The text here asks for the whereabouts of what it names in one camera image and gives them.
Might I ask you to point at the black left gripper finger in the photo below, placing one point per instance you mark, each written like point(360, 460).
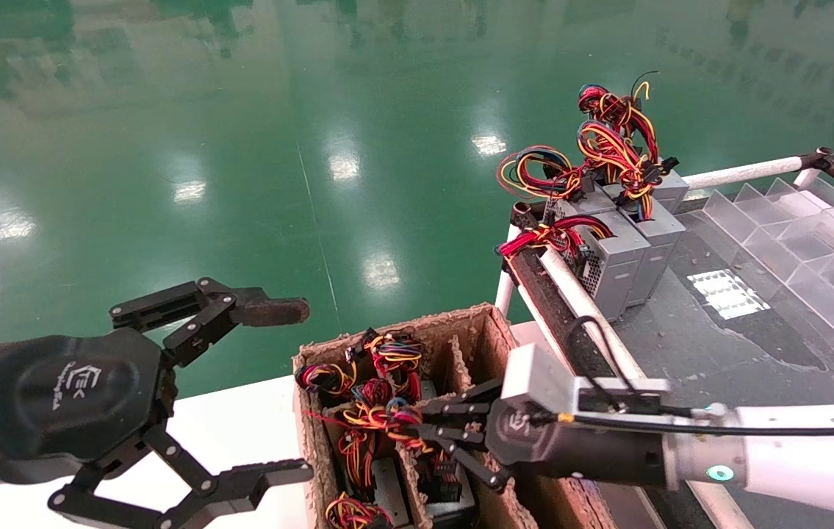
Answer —
point(277, 311)
point(247, 485)

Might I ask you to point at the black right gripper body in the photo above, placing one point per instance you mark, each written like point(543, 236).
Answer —
point(593, 455)

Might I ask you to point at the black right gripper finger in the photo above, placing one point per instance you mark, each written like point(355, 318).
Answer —
point(468, 408)
point(461, 437)

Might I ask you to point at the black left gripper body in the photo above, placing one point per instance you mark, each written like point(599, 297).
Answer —
point(71, 389)

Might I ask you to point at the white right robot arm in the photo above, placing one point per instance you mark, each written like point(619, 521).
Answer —
point(813, 470)

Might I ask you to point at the corrugated cardboard divider insert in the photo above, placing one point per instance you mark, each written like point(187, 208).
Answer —
point(461, 375)

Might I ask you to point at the brown cardboard box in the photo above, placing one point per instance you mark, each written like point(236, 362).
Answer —
point(494, 353)

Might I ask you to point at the white pipe leg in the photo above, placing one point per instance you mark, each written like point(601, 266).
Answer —
point(505, 294)

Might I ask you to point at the dark conveyor belt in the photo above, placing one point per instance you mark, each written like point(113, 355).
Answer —
point(718, 367)

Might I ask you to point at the grey power supply vented side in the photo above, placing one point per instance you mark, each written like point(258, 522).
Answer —
point(619, 264)

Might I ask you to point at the black pipe joint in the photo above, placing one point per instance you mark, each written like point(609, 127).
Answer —
point(824, 158)
point(523, 214)

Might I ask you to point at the clear acrylic divider tray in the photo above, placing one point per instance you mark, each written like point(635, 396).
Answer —
point(813, 264)

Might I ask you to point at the short white pipe stub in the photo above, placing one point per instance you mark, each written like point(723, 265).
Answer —
point(806, 180)

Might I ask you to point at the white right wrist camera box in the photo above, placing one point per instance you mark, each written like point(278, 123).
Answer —
point(538, 378)

